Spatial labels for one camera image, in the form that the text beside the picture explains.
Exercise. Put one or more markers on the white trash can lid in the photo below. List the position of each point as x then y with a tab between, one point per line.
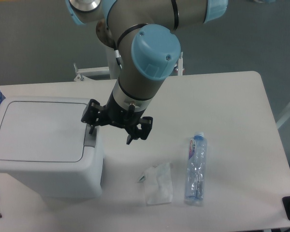
41	131

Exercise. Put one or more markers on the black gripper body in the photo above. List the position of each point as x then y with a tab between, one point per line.
113	114

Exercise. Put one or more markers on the white plastic trash can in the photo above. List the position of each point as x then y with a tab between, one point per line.
82	179

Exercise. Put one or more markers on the clear empty plastic bottle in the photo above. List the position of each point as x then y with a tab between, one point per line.
196	166

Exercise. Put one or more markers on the grey trash can push button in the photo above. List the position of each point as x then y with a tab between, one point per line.
91	135

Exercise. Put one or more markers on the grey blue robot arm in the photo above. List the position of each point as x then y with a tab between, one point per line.
125	18

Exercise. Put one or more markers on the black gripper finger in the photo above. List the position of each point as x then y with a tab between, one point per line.
92	115
139	130

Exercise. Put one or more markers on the clear plastic bag with tissue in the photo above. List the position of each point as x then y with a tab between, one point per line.
158	185

